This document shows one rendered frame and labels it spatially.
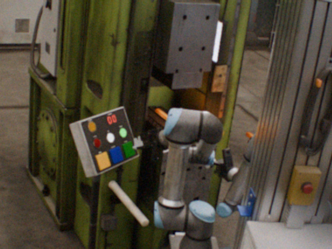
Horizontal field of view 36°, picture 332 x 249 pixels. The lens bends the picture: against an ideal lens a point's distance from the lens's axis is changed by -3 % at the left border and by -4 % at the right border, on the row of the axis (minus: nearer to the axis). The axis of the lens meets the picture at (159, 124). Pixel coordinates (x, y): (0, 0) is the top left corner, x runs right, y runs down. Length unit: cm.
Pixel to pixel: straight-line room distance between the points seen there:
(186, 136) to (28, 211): 219
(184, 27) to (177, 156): 95
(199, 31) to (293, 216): 140
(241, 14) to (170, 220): 151
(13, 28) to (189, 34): 551
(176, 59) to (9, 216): 184
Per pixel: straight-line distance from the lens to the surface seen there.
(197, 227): 226
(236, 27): 326
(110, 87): 294
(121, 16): 284
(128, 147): 278
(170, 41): 285
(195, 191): 330
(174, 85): 295
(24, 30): 819
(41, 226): 390
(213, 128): 211
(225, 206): 258
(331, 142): 183
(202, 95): 333
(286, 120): 174
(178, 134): 210
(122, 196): 307
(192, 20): 289
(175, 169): 217
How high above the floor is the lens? 221
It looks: 23 degrees down
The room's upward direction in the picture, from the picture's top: 7 degrees clockwise
